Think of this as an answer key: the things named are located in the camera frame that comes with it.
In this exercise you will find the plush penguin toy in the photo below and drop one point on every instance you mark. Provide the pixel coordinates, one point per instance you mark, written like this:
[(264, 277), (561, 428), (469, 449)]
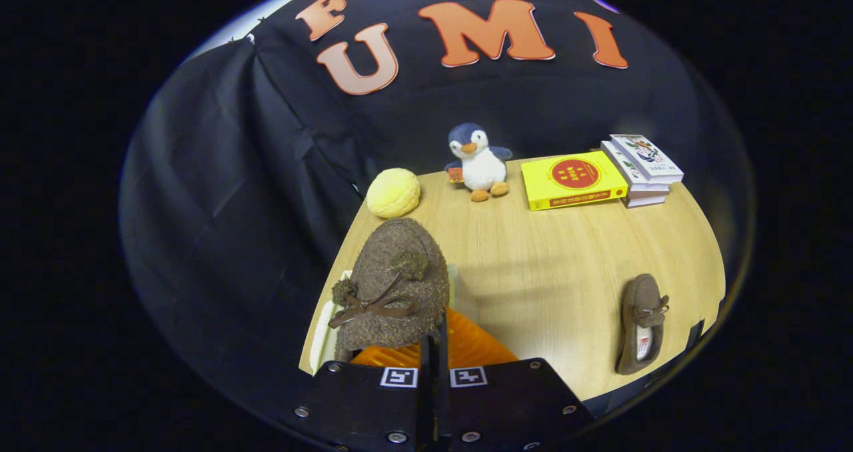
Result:
[(480, 165)]

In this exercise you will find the yellow book red circle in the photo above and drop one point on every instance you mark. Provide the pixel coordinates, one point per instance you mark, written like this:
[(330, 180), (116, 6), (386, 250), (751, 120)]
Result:
[(573, 178)]

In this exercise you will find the black backdrop cloth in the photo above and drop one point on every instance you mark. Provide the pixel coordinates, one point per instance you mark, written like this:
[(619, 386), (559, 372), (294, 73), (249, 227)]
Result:
[(233, 205)]

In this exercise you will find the yellow round plush bun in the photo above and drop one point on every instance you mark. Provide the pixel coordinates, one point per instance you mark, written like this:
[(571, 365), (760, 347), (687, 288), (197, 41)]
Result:
[(393, 193)]

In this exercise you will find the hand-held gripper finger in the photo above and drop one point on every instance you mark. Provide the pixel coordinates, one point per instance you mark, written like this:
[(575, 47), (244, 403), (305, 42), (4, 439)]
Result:
[(426, 398), (442, 352)]

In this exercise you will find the brown fuzzy shoe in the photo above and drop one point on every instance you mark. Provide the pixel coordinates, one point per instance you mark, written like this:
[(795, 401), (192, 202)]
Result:
[(393, 272), (633, 305)]

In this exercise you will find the cream storage box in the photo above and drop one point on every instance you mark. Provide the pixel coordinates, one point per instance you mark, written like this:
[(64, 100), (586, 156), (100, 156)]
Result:
[(323, 345)]

